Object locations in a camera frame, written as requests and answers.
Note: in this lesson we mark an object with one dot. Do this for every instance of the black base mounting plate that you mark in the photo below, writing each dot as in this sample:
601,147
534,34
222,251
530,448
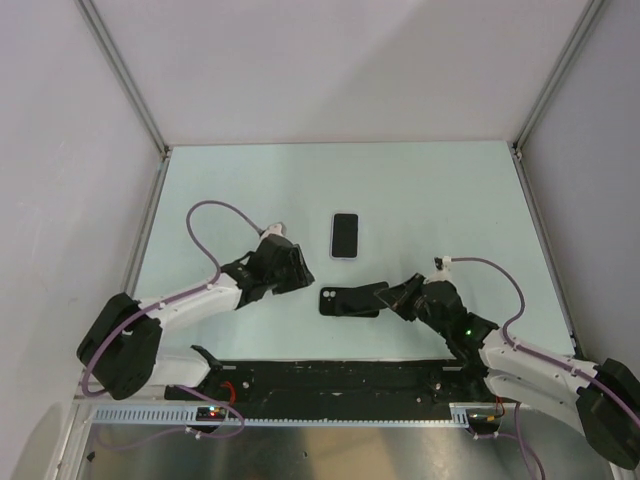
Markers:
346,391

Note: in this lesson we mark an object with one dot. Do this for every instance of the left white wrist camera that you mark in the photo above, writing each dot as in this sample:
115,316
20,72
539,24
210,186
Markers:
278,229

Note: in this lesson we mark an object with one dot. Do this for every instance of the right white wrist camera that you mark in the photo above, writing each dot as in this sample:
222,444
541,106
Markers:
443,268

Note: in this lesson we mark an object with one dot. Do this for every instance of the right controller board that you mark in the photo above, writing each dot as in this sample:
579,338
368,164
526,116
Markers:
483,423

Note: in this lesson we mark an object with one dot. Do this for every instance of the black phone case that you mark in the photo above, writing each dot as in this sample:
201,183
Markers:
327,302

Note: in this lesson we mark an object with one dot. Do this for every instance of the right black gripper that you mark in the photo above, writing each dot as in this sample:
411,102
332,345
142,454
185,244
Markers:
399,296

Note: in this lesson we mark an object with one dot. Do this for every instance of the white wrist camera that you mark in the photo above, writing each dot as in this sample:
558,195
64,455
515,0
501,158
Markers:
278,229
443,268

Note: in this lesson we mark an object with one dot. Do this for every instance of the grey slotted cable duct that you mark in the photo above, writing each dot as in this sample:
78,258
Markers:
189,415

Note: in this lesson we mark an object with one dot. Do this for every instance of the left controller board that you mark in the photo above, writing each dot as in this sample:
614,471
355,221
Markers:
211,414

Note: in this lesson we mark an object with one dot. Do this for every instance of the right aluminium frame post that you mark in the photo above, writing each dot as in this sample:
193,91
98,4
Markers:
579,36

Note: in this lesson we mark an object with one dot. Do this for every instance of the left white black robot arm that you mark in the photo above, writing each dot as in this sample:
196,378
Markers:
123,351

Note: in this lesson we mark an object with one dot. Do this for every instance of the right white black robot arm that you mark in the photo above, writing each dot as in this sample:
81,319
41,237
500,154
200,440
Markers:
599,401

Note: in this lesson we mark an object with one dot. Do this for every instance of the aluminium frame post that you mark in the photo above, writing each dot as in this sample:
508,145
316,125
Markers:
121,71
579,36

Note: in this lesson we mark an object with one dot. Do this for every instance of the black smartphone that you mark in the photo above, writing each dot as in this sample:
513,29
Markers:
360,300
345,235

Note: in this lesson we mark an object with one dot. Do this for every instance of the left aluminium frame post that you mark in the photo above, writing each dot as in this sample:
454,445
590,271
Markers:
121,71

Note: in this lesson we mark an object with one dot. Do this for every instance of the controller board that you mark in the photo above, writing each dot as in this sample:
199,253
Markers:
483,423
211,414

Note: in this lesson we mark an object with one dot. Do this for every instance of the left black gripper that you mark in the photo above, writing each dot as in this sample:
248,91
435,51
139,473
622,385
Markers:
299,275

